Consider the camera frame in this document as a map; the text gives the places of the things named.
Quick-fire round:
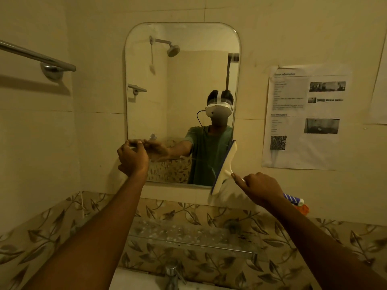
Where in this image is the person's left hand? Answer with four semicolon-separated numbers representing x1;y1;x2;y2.
117;140;149;179

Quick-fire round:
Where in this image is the person's right hand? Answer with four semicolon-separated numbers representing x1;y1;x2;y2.
231;172;285;209

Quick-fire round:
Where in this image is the white squeegee with striped handle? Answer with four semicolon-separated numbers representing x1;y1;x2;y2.
210;140;305;207

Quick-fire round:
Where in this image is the person's left forearm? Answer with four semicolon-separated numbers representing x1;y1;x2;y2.
22;173;149;290

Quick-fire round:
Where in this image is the person's right forearm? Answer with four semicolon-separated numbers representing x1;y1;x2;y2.
265;195;387;290

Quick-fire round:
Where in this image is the printed paper notice with photos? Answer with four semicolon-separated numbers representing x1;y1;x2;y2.
261;64;353;171

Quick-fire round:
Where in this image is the chrome faucet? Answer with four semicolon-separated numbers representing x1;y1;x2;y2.
164;264;187;290

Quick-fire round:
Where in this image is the chrome towel bar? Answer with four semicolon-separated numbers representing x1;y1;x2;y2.
0;39;77;81

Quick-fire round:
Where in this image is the plain white paper sheet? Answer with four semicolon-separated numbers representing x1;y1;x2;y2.
364;35;387;125

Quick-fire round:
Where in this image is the frameless wall mirror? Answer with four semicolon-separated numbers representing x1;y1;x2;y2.
125;22;242;188

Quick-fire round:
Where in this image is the glass wall shelf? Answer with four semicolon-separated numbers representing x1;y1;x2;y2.
127;217;258;261

